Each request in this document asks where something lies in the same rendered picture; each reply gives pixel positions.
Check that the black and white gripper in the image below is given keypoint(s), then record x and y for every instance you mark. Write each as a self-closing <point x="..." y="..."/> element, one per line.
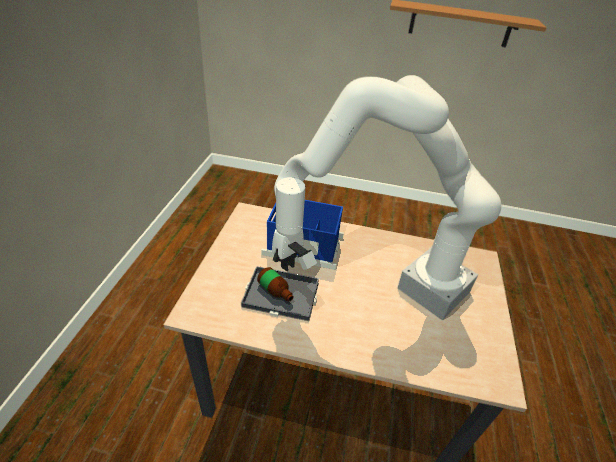
<point x="282" y="252"/>

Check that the brown glass bottle with green label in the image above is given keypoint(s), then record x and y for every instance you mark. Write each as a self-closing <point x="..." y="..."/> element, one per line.
<point x="274" y="284"/>

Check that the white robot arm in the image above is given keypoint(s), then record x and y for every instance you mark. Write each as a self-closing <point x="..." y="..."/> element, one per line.
<point x="426" y="113"/>

